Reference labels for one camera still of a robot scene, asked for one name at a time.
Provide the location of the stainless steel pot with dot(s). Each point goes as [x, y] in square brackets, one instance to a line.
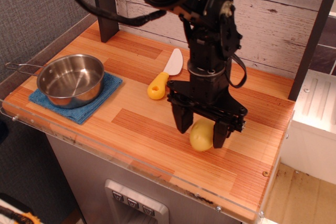
[68, 82]

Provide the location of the blue folded cloth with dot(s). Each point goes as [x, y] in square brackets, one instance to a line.
[81, 114]

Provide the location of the yellow black object bottom left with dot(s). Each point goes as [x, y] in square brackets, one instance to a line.
[14, 217]

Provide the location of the dark right support post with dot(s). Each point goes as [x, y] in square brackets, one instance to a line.
[313, 40]

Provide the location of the white toy sink unit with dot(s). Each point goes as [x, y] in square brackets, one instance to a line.
[309, 144]

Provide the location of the yellow handled white toy knife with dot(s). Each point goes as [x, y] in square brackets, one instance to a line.
[157, 88]

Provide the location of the clear acrylic table edge guard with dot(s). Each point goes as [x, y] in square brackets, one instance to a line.
[232, 179]

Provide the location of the yellow toy potato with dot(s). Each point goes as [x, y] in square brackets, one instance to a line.
[201, 135]

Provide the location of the grey dispenser panel with buttons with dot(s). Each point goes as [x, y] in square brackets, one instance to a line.
[130, 206]

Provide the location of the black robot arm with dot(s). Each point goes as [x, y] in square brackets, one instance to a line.
[213, 40]

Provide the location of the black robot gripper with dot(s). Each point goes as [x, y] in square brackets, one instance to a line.
[207, 93]

